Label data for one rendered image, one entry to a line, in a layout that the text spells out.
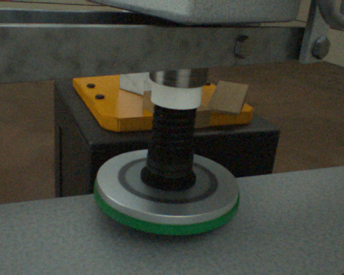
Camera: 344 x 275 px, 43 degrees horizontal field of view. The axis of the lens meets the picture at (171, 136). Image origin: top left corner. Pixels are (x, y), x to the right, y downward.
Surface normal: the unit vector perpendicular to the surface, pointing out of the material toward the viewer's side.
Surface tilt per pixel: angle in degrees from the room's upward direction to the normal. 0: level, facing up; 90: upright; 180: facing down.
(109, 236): 0
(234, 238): 0
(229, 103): 11
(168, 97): 90
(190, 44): 90
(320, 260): 0
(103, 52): 90
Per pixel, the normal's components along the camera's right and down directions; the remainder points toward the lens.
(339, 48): -0.90, 0.09
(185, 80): 0.23, 0.38
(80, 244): 0.09, -0.92
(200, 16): 0.58, 0.66
